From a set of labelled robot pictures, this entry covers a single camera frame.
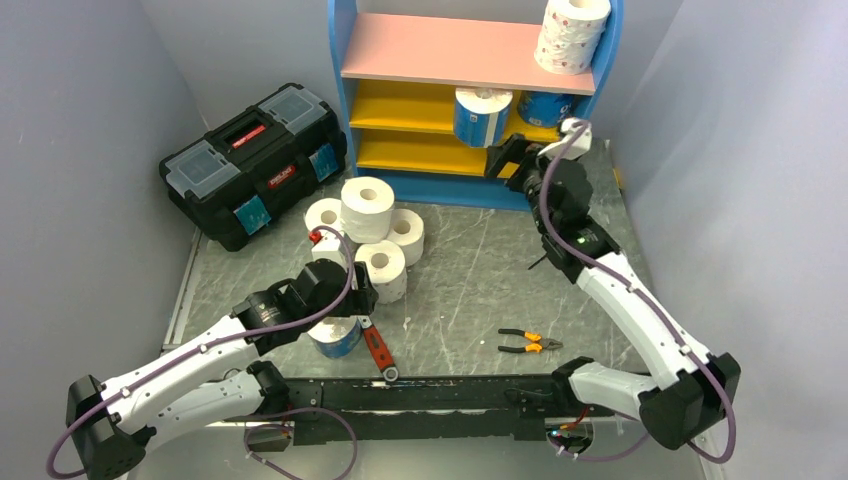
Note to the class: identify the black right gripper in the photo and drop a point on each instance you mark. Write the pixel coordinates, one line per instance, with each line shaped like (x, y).
(514, 150)

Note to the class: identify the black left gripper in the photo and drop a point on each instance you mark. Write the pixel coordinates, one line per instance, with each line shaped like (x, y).
(360, 301)

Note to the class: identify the blue roll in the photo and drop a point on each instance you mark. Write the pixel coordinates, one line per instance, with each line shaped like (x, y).
(544, 109)
(481, 115)
(335, 337)

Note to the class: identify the pink patterned paper towel roll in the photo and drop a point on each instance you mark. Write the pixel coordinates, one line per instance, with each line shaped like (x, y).
(569, 35)

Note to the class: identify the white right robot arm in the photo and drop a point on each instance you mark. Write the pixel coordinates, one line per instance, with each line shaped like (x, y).
(687, 388)

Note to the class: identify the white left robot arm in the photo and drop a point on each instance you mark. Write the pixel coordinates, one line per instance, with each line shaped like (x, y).
(220, 374)

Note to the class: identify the blue shelf with coloured boards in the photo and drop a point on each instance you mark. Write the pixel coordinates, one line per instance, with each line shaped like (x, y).
(396, 76)

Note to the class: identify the white roll front of pile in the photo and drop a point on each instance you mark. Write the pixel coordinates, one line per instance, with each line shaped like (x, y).
(386, 266)

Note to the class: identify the white roll of pile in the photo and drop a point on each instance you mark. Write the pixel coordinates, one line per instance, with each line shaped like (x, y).
(386, 266)
(324, 212)
(407, 232)
(366, 210)

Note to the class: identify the red adjustable wrench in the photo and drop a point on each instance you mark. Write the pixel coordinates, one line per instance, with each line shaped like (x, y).
(378, 350)

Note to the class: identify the white roll right of pile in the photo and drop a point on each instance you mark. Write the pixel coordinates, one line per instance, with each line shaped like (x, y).
(407, 232)

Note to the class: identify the white roll left of pile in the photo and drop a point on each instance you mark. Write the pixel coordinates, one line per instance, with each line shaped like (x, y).
(324, 212)

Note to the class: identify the white roll top of pile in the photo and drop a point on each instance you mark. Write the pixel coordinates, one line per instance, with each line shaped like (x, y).
(366, 210)

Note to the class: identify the black plastic toolbox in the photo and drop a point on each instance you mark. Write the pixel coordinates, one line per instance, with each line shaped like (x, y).
(248, 172)

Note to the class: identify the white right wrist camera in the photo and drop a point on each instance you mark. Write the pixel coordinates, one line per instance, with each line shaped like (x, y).
(575, 141)

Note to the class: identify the orange handled screwdriver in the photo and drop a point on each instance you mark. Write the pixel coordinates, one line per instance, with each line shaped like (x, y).
(537, 262)

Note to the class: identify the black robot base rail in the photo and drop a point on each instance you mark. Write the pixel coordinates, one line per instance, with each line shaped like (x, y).
(522, 407)

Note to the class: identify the orange handled pliers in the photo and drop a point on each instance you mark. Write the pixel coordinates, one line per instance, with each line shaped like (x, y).
(536, 343)

